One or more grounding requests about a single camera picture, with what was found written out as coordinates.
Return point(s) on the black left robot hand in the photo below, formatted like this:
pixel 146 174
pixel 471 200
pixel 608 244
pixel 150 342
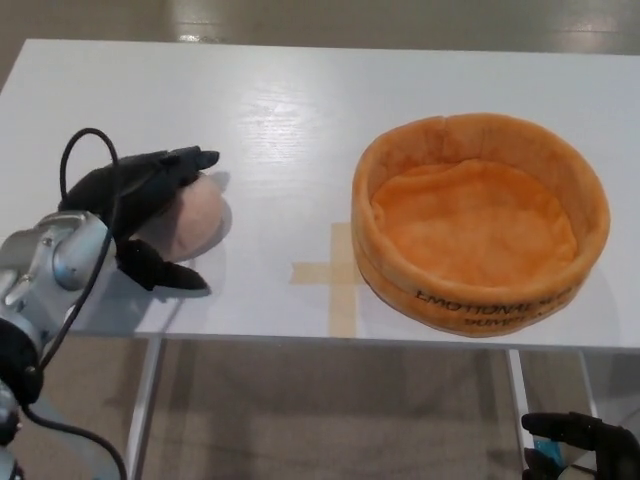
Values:
pixel 135 200

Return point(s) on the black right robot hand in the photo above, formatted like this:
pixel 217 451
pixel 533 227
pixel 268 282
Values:
pixel 585 435

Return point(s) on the pink round plush toy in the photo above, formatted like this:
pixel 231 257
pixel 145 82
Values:
pixel 192 220

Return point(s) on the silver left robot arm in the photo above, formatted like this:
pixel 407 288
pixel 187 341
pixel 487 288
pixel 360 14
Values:
pixel 45 270

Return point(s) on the orange plush plate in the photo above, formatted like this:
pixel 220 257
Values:
pixel 480 230

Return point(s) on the white table leg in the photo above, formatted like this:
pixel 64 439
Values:
pixel 520 385
pixel 145 395

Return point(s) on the beige tape cross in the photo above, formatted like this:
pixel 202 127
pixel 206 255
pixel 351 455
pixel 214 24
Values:
pixel 342 280

